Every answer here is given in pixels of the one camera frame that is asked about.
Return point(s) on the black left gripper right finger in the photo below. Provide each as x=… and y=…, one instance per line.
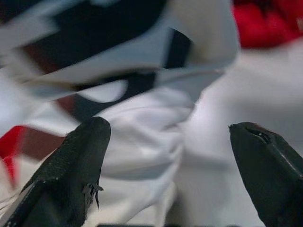
x=267, y=179

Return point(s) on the white t-shirt with black print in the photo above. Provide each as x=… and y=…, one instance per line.
x=94, y=30

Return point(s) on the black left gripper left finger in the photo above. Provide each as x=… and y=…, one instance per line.
x=71, y=170

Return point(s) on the white garment with red cuffs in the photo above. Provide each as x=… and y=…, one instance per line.
x=11, y=142

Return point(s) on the red jacket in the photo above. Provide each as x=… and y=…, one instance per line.
x=265, y=26

